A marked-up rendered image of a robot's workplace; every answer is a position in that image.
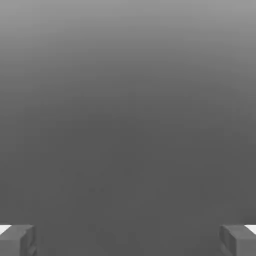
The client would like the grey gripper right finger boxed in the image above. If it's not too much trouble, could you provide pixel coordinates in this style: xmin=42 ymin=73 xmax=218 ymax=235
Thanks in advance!
xmin=218 ymin=224 xmax=256 ymax=256

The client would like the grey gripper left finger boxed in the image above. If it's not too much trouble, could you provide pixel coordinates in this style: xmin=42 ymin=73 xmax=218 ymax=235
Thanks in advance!
xmin=0 ymin=224 xmax=38 ymax=256

